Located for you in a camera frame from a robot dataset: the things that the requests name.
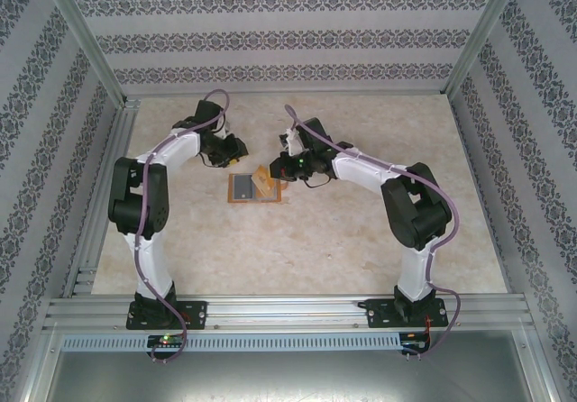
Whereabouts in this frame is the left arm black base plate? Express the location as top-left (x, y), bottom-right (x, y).
top-left (125, 300), bottom-right (209, 331)

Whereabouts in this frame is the aluminium front rail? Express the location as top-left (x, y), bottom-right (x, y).
top-left (42, 296), bottom-right (536, 332)

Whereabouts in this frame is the left aluminium frame post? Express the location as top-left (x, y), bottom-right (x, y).
top-left (33, 0), bottom-right (128, 105)

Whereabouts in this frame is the orange leather card holder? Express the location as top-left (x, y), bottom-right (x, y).
top-left (226, 171), bottom-right (289, 206)

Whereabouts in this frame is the right aluminium frame post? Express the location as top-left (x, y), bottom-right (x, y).
top-left (443, 0), bottom-right (527, 97)

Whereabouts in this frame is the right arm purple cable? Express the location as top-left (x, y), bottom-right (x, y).
top-left (284, 103), bottom-right (462, 362)

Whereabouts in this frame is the slotted grey cable duct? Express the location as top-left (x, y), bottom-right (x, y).
top-left (60, 333), bottom-right (403, 352)

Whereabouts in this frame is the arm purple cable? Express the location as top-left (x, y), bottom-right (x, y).
top-left (133, 88), bottom-right (232, 365)
top-left (284, 103), bottom-right (462, 362)

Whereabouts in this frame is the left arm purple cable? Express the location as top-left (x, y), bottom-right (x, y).
top-left (133, 88), bottom-right (232, 365)

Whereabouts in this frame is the aluminium side rail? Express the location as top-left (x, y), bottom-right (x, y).
top-left (61, 97), bottom-right (142, 298)

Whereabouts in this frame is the grey metal shelf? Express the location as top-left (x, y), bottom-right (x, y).
top-left (20, 329), bottom-right (558, 402)

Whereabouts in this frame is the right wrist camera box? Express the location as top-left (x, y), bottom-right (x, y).
top-left (279, 129), bottom-right (302, 156)

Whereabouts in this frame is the tan credit card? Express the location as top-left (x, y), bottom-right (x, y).
top-left (251, 165), bottom-right (277, 196)

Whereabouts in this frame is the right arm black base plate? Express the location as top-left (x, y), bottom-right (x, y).
top-left (364, 297), bottom-right (450, 330)

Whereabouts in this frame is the dark grey credit card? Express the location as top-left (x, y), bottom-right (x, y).
top-left (233, 175), bottom-right (257, 201)

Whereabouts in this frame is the aluminium frame post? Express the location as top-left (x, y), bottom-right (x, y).
top-left (33, 0), bottom-right (128, 105)
top-left (443, 0), bottom-right (527, 97)

